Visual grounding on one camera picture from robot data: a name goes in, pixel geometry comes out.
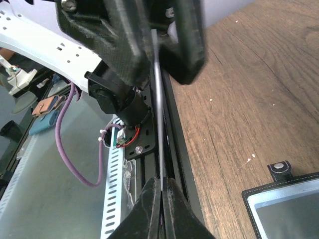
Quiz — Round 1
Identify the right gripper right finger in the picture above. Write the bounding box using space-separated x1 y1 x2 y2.
162 178 215 239

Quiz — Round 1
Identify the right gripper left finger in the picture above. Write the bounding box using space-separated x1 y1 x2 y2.
109 178 161 239

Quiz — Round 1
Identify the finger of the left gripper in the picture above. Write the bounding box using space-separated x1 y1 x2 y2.
149 0 206 85
55 0 152 86

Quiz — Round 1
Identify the grey vip card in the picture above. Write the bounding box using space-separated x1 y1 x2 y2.
151 29 164 191

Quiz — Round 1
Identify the black card holder wallet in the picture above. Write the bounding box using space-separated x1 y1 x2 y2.
242 160 319 239

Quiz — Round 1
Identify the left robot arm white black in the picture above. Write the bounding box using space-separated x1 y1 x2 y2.
0 0 206 127

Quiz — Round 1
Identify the brown leather pouch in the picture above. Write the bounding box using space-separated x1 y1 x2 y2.
32 95 66 117

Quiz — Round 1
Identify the teal pouch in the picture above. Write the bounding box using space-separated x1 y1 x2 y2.
28 110 60 136

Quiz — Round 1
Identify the light blue slotted cable duct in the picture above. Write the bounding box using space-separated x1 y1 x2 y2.
100 127 124 239

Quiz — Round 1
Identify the black aluminium front rail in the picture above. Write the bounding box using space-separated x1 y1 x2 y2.
124 69 207 239

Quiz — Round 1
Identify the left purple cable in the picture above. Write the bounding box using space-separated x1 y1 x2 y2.
55 83 120 189

